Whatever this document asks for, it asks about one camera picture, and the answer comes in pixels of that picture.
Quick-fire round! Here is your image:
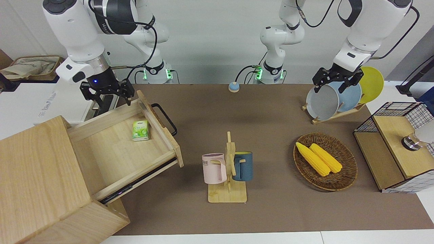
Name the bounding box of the black metal drawer handle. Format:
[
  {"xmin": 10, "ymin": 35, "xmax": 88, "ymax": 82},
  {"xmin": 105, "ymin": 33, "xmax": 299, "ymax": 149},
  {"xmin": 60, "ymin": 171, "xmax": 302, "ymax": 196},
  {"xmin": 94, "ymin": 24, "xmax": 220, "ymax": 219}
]
[{"xmin": 151, "ymin": 103, "xmax": 178, "ymax": 137}]

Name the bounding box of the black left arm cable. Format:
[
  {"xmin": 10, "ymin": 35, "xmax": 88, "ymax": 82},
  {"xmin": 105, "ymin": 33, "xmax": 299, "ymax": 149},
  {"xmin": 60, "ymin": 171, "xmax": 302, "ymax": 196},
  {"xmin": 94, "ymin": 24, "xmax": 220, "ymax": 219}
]
[{"xmin": 371, "ymin": 5, "xmax": 420, "ymax": 60}]

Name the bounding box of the tray with beige bag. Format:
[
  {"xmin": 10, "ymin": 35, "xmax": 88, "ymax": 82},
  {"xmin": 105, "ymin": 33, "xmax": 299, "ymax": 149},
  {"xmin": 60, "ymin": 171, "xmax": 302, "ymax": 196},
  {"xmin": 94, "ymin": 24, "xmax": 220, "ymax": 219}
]
[{"xmin": 0, "ymin": 55, "xmax": 65, "ymax": 82}]

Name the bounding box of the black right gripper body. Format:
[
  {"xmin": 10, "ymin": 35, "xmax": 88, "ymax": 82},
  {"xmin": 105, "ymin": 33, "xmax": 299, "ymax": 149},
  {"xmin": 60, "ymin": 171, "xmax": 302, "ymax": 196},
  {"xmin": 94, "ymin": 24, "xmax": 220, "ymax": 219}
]
[{"xmin": 80, "ymin": 68, "xmax": 135, "ymax": 99}]

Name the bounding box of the light blue plate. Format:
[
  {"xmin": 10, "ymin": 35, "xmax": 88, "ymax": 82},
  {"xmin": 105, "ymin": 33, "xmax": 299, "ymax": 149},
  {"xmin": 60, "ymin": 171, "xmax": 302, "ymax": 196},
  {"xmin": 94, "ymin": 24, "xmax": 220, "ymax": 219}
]
[{"xmin": 328, "ymin": 81, "xmax": 362, "ymax": 113}]

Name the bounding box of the yellow corn cob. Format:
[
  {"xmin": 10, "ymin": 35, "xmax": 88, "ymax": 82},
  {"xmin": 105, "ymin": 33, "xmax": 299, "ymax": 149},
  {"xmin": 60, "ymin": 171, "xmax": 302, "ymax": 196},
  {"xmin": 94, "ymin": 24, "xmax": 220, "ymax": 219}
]
[
  {"xmin": 295, "ymin": 142, "xmax": 331, "ymax": 177},
  {"xmin": 309, "ymin": 143, "xmax": 343, "ymax": 174}
]

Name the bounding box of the dark blue object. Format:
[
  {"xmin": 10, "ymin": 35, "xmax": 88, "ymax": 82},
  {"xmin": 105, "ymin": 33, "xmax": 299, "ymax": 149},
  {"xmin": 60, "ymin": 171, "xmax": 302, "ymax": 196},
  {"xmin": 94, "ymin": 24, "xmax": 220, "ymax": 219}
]
[{"xmin": 417, "ymin": 96, "xmax": 434, "ymax": 116}]

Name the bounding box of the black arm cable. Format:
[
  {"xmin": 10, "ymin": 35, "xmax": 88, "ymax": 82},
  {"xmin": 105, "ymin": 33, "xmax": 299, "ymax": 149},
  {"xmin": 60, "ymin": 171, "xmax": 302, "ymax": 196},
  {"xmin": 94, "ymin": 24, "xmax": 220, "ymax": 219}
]
[
  {"xmin": 371, "ymin": 5, "xmax": 420, "ymax": 60},
  {"xmin": 88, "ymin": 0, "xmax": 158, "ymax": 84}
]

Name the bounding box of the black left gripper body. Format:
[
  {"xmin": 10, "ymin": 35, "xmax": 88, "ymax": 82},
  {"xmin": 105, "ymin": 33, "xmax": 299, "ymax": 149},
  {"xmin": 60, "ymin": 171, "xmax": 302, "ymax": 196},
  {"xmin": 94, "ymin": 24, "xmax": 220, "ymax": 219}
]
[{"xmin": 312, "ymin": 63, "xmax": 365, "ymax": 86}]

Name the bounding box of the wooden plate rack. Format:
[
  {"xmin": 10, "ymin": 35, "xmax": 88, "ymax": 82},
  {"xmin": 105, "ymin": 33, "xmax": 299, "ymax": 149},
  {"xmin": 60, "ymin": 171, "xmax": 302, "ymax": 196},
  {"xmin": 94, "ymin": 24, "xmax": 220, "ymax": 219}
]
[{"xmin": 301, "ymin": 102, "xmax": 367, "ymax": 125}]

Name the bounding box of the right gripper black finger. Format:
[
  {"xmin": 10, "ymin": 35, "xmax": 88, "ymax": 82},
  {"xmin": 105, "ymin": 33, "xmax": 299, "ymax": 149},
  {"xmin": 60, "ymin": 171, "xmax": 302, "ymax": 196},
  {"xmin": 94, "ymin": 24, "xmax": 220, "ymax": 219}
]
[
  {"xmin": 121, "ymin": 81, "xmax": 135, "ymax": 106},
  {"xmin": 81, "ymin": 86, "xmax": 104, "ymax": 103}
]

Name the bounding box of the grey plate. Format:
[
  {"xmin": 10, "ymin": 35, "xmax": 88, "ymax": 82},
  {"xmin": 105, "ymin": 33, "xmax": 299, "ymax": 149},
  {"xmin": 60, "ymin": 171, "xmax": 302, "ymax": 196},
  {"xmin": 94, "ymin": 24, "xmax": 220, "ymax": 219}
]
[{"xmin": 306, "ymin": 84, "xmax": 340, "ymax": 122}]

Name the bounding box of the dark blue mug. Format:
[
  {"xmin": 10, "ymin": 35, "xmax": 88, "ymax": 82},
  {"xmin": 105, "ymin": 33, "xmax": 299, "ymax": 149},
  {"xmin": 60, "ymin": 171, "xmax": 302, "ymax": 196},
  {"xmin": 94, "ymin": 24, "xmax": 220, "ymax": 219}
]
[{"xmin": 232, "ymin": 151, "xmax": 254, "ymax": 182}]

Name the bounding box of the pink mug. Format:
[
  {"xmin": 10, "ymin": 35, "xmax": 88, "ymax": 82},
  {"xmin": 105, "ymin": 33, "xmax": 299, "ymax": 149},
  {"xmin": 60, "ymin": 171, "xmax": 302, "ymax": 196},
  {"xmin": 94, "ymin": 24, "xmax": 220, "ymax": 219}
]
[{"xmin": 202, "ymin": 153, "xmax": 227, "ymax": 185}]

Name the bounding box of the white side cabinet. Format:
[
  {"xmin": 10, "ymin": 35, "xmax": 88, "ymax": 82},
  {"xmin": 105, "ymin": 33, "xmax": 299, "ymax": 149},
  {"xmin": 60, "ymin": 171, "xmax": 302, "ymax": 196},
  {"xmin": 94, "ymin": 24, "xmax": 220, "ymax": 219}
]
[{"xmin": 0, "ymin": 63, "xmax": 109, "ymax": 140}]

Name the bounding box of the green tea box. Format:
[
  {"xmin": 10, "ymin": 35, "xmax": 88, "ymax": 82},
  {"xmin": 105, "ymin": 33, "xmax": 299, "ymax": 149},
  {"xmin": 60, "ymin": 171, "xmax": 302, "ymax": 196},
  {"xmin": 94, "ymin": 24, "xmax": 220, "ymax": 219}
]
[{"xmin": 132, "ymin": 120, "xmax": 150, "ymax": 142}]

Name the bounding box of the clear glass cup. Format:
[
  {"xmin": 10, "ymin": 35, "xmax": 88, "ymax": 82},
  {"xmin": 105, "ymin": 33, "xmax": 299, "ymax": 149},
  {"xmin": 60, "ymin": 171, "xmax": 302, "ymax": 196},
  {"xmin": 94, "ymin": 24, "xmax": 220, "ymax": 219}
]
[{"xmin": 401, "ymin": 128, "xmax": 434, "ymax": 151}]

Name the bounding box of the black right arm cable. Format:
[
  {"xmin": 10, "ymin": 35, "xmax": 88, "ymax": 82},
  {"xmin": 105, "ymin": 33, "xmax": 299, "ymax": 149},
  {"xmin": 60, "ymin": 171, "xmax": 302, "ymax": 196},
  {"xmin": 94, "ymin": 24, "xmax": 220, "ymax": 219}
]
[{"xmin": 88, "ymin": 0, "xmax": 158, "ymax": 84}]

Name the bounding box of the black base cable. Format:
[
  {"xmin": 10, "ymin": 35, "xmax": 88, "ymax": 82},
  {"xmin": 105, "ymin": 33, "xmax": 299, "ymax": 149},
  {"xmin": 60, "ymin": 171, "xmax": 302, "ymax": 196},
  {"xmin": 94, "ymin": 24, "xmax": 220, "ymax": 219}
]
[{"xmin": 235, "ymin": 64, "xmax": 262, "ymax": 84}]

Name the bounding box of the wire and wood shelf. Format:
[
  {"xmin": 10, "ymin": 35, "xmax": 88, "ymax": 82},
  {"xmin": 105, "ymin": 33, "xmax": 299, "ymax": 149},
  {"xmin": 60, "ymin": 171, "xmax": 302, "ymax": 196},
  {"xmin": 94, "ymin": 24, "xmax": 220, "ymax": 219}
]
[{"xmin": 353, "ymin": 101, "xmax": 434, "ymax": 194}]

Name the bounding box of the black stand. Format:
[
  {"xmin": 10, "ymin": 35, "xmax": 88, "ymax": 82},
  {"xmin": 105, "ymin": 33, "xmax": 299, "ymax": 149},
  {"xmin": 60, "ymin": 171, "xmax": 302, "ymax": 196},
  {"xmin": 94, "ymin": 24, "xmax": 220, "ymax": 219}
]
[{"xmin": 396, "ymin": 56, "xmax": 434, "ymax": 96}]

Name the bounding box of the brown wicker basket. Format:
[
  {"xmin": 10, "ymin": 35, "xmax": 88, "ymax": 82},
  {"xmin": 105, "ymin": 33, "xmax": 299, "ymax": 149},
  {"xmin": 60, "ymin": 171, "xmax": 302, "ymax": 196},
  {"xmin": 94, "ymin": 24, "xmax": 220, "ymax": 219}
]
[{"xmin": 293, "ymin": 132, "xmax": 358, "ymax": 192}]

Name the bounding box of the light wooden drawer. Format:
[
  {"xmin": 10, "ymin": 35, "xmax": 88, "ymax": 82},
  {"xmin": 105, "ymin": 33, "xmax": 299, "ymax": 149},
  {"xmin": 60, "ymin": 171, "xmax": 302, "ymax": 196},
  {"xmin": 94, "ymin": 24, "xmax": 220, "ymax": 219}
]
[{"xmin": 66, "ymin": 90, "xmax": 184, "ymax": 205}]

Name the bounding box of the brown table mat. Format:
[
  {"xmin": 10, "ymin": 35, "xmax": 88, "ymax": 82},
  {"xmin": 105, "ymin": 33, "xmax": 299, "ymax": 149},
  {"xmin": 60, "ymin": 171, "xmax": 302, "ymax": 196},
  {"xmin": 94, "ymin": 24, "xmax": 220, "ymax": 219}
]
[{"xmin": 112, "ymin": 83, "xmax": 434, "ymax": 236}]

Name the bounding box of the yellow plate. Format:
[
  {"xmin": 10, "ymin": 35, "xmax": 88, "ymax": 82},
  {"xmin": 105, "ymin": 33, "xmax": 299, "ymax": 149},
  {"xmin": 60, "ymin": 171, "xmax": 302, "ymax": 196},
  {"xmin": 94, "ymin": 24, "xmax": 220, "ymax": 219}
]
[{"xmin": 358, "ymin": 66, "xmax": 385, "ymax": 104}]

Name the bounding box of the light wooden cabinet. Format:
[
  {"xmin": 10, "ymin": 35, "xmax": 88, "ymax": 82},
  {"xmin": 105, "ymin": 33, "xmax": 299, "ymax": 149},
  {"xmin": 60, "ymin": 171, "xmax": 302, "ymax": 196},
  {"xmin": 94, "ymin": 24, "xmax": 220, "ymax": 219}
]
[{"xmin": 0, "ymin": 115, "xmax": 131, "ymax": 244}]

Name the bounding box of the wooden mug rack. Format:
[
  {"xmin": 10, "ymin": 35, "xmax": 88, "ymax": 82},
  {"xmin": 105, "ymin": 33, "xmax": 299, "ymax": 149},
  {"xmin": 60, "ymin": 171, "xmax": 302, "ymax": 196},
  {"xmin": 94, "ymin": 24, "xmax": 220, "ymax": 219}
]
[{"xmin": 208, "ymin": 131, "xmax": 248, "ymax": 204}]

